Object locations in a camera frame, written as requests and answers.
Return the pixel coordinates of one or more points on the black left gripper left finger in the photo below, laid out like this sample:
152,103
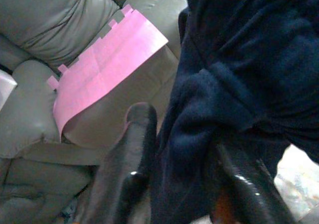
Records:
129,146

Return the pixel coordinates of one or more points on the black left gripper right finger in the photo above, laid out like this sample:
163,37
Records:
256,204

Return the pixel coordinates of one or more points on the navy blue garment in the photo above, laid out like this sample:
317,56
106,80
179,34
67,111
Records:
236,59

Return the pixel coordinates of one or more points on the pink paper sheet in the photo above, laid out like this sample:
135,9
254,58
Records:
104,72

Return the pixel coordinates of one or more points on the grey leather sofa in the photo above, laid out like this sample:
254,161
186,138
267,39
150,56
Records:
49,22

